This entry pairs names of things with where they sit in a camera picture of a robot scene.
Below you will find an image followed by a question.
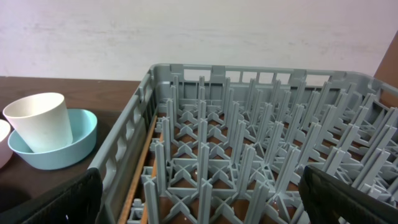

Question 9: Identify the pink bowl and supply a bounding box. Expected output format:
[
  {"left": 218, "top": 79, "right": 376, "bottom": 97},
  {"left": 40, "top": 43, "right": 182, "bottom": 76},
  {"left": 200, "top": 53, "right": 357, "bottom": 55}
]
[{"left": 0, "top": 119, "right": 13, "bottom": 168}]

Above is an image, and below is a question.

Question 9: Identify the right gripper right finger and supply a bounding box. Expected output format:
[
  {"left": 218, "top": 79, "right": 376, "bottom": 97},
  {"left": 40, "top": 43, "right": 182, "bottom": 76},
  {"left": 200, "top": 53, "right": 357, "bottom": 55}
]
[{"left": 298, "top": 166, "right": 397, "bottom": 224}]

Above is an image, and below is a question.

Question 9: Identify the light blue bowl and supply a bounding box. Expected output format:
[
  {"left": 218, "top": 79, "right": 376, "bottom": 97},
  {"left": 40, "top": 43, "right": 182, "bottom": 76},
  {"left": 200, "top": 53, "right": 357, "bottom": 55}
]
[{"left": 7, "top": 109, "right": 98, "bottom": 170}]

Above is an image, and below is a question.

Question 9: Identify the grey dishwasher rack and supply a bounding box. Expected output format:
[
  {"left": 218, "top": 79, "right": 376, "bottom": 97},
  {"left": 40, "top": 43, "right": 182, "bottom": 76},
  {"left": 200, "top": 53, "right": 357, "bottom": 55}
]
[{"left": 91, "top": 64, "right": 397, "bottom": 223}]

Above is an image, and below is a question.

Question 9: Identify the brown plastic tray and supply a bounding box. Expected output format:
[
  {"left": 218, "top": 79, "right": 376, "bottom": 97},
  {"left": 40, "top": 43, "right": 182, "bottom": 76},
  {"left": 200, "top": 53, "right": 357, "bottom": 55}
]
[{"left": 1, "top": 110, "right": 121, "bottom": 212}]

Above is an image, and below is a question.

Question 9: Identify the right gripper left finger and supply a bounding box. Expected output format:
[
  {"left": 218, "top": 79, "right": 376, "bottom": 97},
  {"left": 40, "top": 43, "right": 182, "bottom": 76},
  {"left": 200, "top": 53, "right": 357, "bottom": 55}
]
[{"left": 1, "top": 168, "right": 103, "bottom": 223}]

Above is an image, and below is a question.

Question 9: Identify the cream cup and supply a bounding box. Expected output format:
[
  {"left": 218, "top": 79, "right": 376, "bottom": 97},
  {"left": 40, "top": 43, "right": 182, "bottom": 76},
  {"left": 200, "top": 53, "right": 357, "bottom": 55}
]
[{"left": 2, "top": 92, "right": 73, "bottom": 152}]

